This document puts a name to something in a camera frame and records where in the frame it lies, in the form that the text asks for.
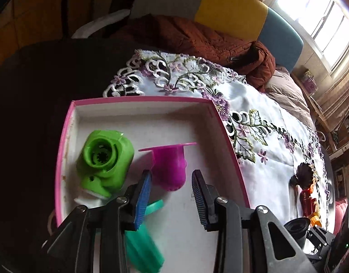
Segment rust brown quilted jacket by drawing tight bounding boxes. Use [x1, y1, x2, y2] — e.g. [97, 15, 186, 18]
[110, 14, 276, 92]

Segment window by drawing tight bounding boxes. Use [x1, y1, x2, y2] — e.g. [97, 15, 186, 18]
[276, 0, 349, 71]

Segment red metallic cylinder toy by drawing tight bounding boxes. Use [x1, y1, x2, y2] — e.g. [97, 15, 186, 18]
[300, 187, 317, 217]

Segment pink white shallow box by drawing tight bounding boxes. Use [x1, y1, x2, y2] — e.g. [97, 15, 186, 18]
[55, 97, 249, 272]

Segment brown massage comb brush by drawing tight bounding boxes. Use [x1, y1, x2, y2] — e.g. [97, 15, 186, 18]
[289, 163, 316, 190]

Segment teal green plastic cup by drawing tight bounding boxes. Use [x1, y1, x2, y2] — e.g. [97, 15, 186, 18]
[123, 199, 166, 273]

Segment black lidded transparent jar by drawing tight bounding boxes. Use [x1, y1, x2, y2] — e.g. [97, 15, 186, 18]
[284, 217, 310, 249]

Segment purple box on table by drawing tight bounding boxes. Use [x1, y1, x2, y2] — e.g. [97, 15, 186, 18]
[301, 70, 318, 95]

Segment purple plastic flanged cup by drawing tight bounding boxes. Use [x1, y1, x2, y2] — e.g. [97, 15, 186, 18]
[139, 142, 197, 192]

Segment beige pink quilted blanket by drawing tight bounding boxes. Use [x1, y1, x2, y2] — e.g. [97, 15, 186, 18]
[265, 65, 316, 131]

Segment white embroidered floral tablecloth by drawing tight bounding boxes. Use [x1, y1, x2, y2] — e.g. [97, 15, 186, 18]
[103, 49, 335, 231]

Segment lime green plastic gadget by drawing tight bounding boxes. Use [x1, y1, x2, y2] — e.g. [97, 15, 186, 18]
[75, 130, 134, 208]

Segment orange connected cube blocks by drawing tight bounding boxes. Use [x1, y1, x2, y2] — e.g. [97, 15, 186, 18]
[308, 211, 322, 227]

